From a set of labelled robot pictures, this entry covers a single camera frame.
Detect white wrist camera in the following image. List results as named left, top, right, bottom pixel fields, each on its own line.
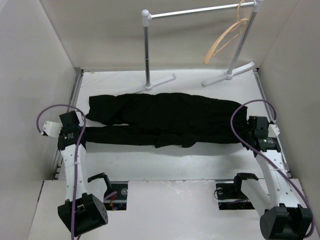
left=268, top=123, right=280, bottom=138
left=41, top=121, right=63, bottom=139

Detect black trousers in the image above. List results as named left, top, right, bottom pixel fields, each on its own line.
left=85, top=93, right=250, bottom=148

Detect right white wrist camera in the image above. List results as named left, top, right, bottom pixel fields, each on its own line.
left=268, top=123, right=280, bottom=138

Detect beige plastic hanger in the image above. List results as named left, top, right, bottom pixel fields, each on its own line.
left=202, top=0, right=249, bottom=65

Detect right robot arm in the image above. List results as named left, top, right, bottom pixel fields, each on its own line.
left=231, top=116, right=313, bottom=240

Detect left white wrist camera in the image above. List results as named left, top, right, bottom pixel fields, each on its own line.
left=41, top=121, right=63, bottom=139

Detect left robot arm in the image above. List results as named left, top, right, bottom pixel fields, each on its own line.
left=57, top=111, right=112, bottom=240

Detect white clothes rack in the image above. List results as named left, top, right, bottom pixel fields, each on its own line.
left=132, top=0, right=263, bottom=94

